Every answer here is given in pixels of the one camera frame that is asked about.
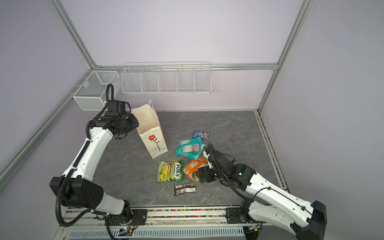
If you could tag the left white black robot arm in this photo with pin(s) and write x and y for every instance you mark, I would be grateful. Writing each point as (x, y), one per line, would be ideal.
(76, 193)

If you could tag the white flower paper bag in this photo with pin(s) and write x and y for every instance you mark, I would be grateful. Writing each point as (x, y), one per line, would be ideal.
(150, 130)

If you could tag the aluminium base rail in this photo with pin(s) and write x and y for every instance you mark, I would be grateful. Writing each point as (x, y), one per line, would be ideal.
(164, 223)

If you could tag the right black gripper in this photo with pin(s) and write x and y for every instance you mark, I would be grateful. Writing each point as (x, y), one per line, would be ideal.
(211, 163)

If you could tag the white wire shelf basket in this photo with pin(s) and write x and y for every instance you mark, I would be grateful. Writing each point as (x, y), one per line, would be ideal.
(166, 78)

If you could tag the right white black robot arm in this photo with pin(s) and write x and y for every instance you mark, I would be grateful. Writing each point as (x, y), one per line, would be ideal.
(263, 202)

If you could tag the brown chocolate bar wrapper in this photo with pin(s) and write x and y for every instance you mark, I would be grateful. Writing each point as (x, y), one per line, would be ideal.
(184, 188)

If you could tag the teal snack packet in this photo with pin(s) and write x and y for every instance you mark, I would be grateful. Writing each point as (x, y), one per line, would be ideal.
(190, 148)

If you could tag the yellow green fox's candy bag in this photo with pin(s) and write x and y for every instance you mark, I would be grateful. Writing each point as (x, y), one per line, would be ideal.
(170, 172)

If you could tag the orange snack packet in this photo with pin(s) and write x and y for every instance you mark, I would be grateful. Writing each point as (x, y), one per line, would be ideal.
(192, 167)

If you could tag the blue m&m's candy packet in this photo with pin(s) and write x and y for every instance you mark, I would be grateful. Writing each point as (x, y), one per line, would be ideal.
(201, 134)

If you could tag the white mesh box basket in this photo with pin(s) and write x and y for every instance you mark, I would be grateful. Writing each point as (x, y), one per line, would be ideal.
(91, 96)

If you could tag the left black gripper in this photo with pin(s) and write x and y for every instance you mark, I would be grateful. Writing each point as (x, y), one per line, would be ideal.
(127, 124)

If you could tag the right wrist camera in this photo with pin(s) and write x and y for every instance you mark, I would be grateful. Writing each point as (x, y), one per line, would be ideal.
(206, 156)

